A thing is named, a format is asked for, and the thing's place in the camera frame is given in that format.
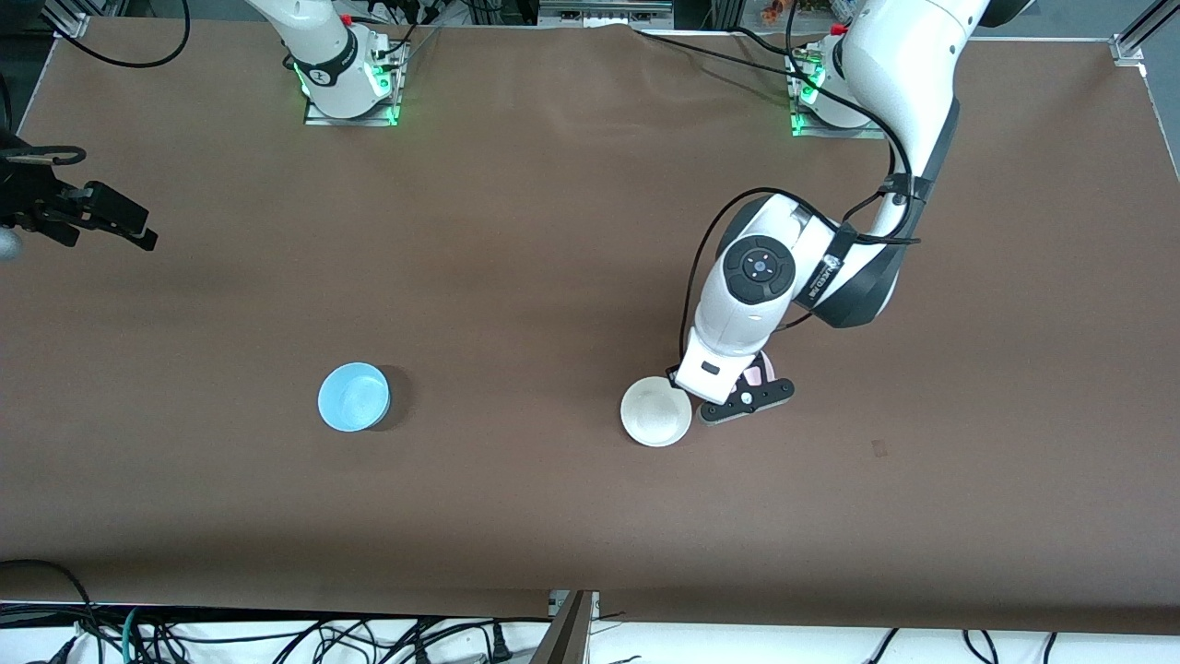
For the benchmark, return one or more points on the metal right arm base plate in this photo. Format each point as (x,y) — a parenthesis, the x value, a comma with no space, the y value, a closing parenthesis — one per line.
(318,115)

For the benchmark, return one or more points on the aluminium corner bracket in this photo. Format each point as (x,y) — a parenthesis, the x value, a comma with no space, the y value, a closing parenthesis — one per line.
(1129,51)
(69,20)

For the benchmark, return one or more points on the white bowl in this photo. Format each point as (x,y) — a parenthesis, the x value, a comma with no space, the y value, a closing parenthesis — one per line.
(653,420)

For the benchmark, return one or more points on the grey power strip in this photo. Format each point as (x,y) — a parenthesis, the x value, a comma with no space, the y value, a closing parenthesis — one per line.
(604,11)

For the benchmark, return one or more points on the orange patterned object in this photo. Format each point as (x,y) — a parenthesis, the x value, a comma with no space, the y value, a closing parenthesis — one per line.
(774,9)

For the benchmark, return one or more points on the aluminium profile post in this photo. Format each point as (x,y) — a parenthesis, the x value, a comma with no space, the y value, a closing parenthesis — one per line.
(567,636)

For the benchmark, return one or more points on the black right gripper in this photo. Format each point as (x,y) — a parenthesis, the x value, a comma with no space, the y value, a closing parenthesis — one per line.
(28,196)

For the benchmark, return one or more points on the blue bowl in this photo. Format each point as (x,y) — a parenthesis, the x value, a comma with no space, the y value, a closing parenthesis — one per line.
(353,397)

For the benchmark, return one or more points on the pink bowl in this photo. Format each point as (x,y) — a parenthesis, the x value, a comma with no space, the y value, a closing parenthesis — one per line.
(761,373)

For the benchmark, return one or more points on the black power plug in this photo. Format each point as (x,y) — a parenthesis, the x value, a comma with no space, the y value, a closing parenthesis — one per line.
(500,644)

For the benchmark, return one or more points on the brown table cover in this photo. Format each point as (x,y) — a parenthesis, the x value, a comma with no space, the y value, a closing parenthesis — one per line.
(553,277)

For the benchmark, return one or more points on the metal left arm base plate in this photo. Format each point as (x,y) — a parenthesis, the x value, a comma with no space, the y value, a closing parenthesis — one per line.
(867,133)

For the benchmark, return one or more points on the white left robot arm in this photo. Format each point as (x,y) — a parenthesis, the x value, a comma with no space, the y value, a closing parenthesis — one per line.
(922,55)

